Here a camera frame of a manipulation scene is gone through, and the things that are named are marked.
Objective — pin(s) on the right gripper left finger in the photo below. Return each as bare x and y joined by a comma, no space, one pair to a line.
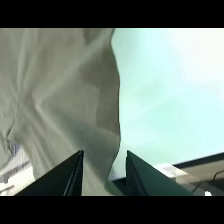
63,180

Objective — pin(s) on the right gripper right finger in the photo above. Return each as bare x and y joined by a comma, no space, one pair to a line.
146,181

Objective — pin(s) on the silver frame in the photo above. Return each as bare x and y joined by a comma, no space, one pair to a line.
186,175

